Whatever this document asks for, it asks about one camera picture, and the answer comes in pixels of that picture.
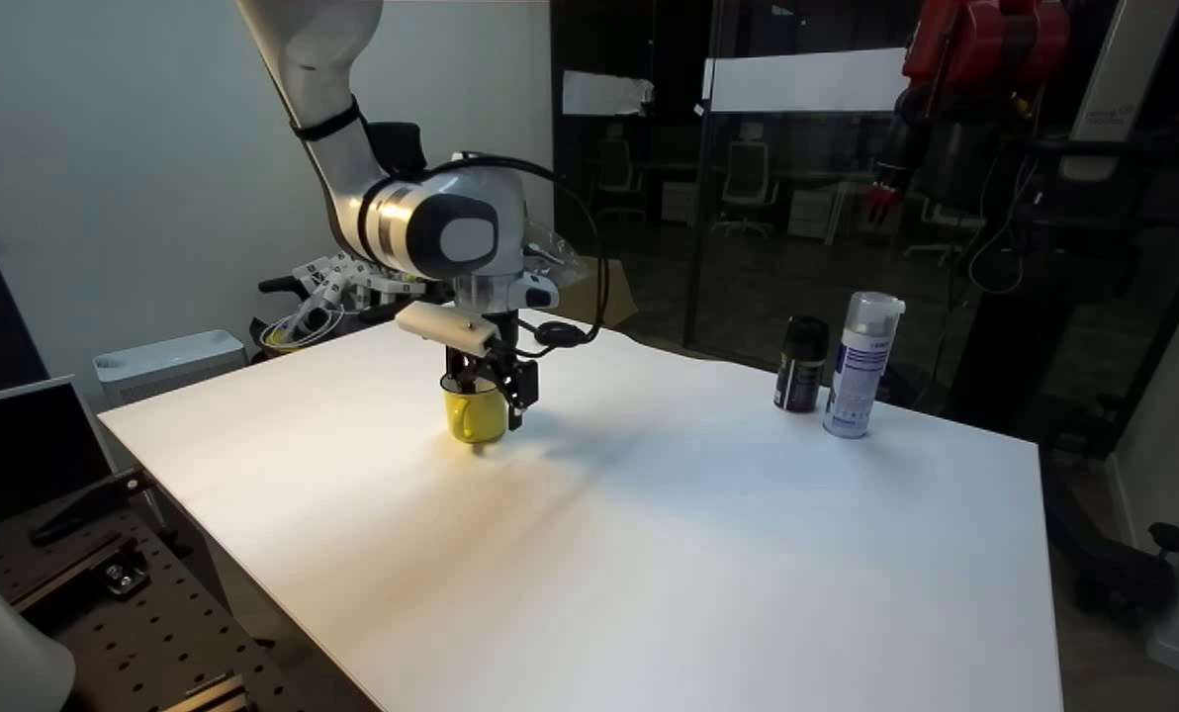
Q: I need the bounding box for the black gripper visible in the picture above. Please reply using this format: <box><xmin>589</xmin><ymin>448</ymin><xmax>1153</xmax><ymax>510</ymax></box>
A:
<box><xmin>436</xmin><ymin>309</ymin><xmax>547</xmax><ymax>433</ymax></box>

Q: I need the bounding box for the yellow mug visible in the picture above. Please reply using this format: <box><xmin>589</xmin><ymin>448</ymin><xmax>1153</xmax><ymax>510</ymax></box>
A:
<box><xmin>438</xmin><ymin>375</ymin><xmax>512</xmax><ymax>454</ymax></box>

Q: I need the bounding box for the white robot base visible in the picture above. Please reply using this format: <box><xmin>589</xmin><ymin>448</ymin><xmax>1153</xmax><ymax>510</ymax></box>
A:
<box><xmin>0</xmin><ymin>540</ymin><xmax>79</xmax><ymax>712</ymax></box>

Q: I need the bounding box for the cardboard box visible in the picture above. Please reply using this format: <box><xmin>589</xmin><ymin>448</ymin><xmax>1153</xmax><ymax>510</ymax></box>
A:
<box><xmin>551</xmin><ymin>249</ymin><xmax>642</xmax><ymax>332</ymax></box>

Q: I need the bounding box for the black office chair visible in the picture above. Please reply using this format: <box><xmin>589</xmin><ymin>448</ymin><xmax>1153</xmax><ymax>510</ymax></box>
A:
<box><xmin>252</xmin><ymin>118</ymin><xmax>436</xmax><ymax>300</ymax></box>

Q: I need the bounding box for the black can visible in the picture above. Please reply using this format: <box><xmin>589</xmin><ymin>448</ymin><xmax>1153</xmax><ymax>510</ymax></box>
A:
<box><xmin>773</xmin><ymin>312</ymin><xmax>835</xmax><ymax>415</ymax></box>

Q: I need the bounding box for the small white sign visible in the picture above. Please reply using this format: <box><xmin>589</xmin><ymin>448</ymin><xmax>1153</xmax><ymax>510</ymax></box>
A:
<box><xmin>559</xmin><ymin>68</ymin><xmax>657</xmax><ymax>121</ymax></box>

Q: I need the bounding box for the flat white box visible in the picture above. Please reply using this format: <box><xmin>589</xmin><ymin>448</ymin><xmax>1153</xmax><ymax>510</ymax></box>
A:
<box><xmin>87</xmin><ymin>325</ymin><xmax>248</xmax><ymax>391</ymax></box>

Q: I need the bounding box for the white chair behind glass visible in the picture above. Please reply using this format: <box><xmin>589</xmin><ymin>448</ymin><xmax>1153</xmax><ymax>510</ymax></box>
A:
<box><xmin>715</xmin><ymin>118</ymin><xmax>786</xmax><ymax>217</ymax></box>

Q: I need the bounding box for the white spray can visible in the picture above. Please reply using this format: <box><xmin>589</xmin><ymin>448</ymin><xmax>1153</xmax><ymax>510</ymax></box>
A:
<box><xmin>818</xmin><ymin>287</ymin><xmax>911</xmax><ymax>444</ymax></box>

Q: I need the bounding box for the black breadboard table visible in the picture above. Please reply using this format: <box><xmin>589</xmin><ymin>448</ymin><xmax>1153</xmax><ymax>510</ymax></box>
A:
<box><xmin>0</xmin><ymin>492</ymin><xmax>381</xmax><ymax>712</ymax></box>

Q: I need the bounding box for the black clamp bar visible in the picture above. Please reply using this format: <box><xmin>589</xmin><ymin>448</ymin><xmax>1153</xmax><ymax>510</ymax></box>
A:
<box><xmin>29</xmin><ymin>469</ymin><xmax>148</xmax><ymax>549</ymax></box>

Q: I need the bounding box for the white board behind glass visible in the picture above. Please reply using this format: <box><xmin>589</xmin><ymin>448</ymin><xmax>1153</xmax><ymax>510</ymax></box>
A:
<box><xmin>698</xmin><ymin>43</ymin><xmax>915</xmax><ymax>118</ymax></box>

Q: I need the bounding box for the dark laptop screen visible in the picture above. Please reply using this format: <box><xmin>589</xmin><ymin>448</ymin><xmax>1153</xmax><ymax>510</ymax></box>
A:
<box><xmin>0</xmin><ymin>375</ymin><xmax>113</xmax><ymax>537</ymax></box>

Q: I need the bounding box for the red robot behind glass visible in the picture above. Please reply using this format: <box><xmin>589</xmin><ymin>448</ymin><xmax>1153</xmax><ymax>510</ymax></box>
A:
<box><xmin>864</xmin><ymin>0</ymin><xmax>1075</xmax><ymax>220</ymax></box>

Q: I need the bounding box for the black floor stand base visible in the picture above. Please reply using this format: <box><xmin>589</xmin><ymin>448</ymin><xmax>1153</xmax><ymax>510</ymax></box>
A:
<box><xmin>1067</xmin><ymin>516</ymin><xmax>1179</xmax><ymax>623</ymax></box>

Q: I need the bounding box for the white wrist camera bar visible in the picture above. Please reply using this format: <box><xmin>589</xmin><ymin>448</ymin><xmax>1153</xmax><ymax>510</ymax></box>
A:
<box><xmin>392</xmin><ymin>297</ymin><xmax>502</xmax><ymax>361</ymax></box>

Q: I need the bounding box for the pile of white cables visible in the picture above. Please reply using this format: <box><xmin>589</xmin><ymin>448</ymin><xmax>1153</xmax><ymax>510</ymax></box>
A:
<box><xmin>248</xmin><ymin>249</ymin><xmax>415</xmax><ymax>355</ymax></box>

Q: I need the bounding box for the small black bracket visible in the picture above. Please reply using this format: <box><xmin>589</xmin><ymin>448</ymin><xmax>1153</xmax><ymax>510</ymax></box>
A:
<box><xmin>96</xmin><ymin>552</ymin><xmax>153</xmax><ymax>602</ymax></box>

